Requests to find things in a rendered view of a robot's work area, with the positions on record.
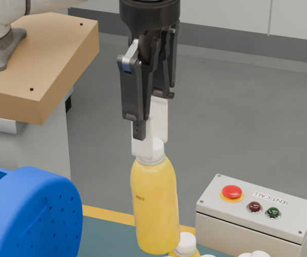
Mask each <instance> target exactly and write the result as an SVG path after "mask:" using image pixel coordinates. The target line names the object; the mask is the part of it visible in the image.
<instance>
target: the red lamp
mask: <svg viewBox="0 0 307 257"><path fill-rule="evenodd" d="M248 208H249V210H251V211H253V212H257V211H259V210H260V209H261V205H260V204H259V203H258V202H256V201H252V202H250V203H249V205H248Z"/></svg>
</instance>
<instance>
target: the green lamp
mask: <svg viewBox="0 0 307 257"><path fill-rule="evenodd" d="M279 214H280V212H279V209H277V208H276V207H270V208H269V209H268V210H267V215H268V216H270V217H278V216H279Z"/></svg>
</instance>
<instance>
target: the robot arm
mask: <svg viewBox="0 0 307 257"><path fill-rule="evenodd" d="M86 1H88V0H0V71H4V70H6V68H7V62H8V61H9V59H10V58H11V56H12V55H13V53H14V52H15V50H16V48H17V47H18V45H19V44H20V42H21V41H22V40H23V39H24V38H26V37H27V32H26V29H23V28H12V27H11V23H13V22H15V21H16V20H18V19H20V18H21V17H23V16H27V15H34V14H42V13H48V12H53V11H58V10H62V9H67V8H70V7H74V6H77V5H80V4H82V3H84V2H86ZM119 14H120V19H121V20H122V21H123V22H124V23H125V24H126V25H127V26H128V27H129V29H130V32H129V37H128V47H129V50H128V51H127V53H126V55H118V57H117V65H118V68H119V71H120V84H121V101H122V117H123V119H127V120H130V121H131V141H132V155H133V156H137V157H140V158H143V159H146V160H152V159H153V137H158V138H160V139H161V140H162V141H163V143H166V142H167V141H168V100H167V98H168V99H173V98H174V96H175V93H174V92H170V87H171V88H173V87H174V86H175V80H176V59H177V39H178V32H179V26H180V19H179V17H180V0H119ZM151 94H153V95H151Z"/></svg>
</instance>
